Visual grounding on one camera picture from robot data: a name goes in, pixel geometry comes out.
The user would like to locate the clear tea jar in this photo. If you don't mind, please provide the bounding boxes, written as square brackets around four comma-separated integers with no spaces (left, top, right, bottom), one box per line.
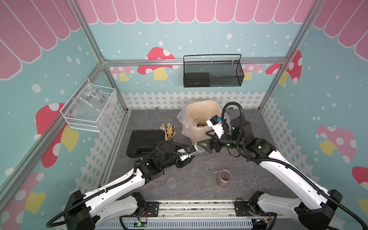
[194,144,205,153]
[217,170,232,188]

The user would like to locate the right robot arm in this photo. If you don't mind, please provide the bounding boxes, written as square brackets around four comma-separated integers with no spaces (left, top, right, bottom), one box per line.
[201,102,368,230]

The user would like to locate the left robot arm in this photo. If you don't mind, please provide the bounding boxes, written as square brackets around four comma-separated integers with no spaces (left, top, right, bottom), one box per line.
[46,140,198,230]

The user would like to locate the black plastic tool case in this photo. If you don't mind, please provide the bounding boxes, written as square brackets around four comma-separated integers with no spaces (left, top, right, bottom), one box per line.
[126,129,165,158]

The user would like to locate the clear plastic bin liner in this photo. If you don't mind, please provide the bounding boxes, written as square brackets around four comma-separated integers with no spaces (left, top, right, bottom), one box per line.
[176,100,231,139]

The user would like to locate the white yellow work gloves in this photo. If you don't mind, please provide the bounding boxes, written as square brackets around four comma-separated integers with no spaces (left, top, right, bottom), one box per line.
[160,123,176,141]

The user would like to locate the beige trash bin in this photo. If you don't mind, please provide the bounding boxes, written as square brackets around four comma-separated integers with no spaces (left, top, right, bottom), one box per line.
[185,100,226,144]

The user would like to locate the black box in basket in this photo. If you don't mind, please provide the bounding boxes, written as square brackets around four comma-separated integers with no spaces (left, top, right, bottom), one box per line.
[184,72,210,88]

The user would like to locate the clear plastic bag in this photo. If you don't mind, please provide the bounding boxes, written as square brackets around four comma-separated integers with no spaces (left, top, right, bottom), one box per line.
[70,79,118,131]

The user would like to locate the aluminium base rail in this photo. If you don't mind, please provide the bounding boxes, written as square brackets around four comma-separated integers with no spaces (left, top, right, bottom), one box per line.
[100,199,305,228]

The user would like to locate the black wire mesh basket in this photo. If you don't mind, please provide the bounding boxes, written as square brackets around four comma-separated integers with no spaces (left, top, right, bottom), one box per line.
[183,54,244,88]

